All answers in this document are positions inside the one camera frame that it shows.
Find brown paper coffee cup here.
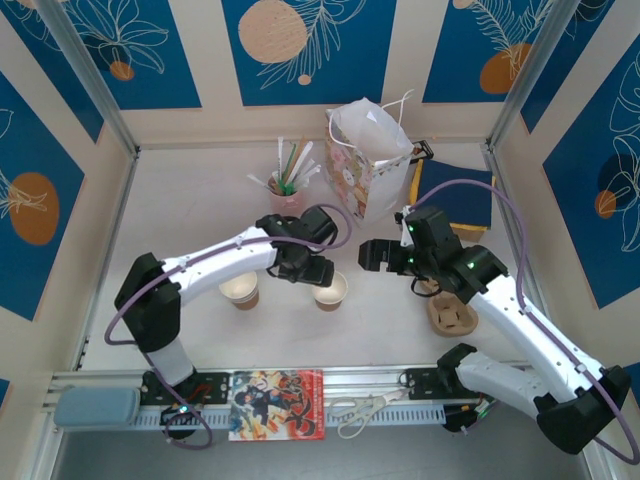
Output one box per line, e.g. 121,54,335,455
312,272,349,312
218,271,261,312

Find white printed paper bag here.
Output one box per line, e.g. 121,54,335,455
324,88,417,230

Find brown pulp cup carrier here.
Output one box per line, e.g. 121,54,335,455
427,292,479,339

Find pink straw cup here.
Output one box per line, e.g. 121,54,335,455
268,172,307,214

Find green straw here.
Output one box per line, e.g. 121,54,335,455
282,143,300,194

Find colourful comic book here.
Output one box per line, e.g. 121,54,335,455
228,368,327,442

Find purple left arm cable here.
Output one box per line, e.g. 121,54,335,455
103,202,354,451

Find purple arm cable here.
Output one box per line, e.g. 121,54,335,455
407,178,636,464
103,202,354,451

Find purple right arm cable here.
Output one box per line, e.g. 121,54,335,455
407,178,636,464

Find aluminium side rail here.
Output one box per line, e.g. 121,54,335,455
480,144,544,301
73,149,142,374

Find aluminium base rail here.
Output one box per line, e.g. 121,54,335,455
47,362,599,406

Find white handled scissors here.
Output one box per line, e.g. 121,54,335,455
327,387,412,440

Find grey slotted cable duct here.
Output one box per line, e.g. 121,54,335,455
132,403,447,430

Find aluminium frame post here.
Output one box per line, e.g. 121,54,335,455
34,0,142,160
485,0,589,151

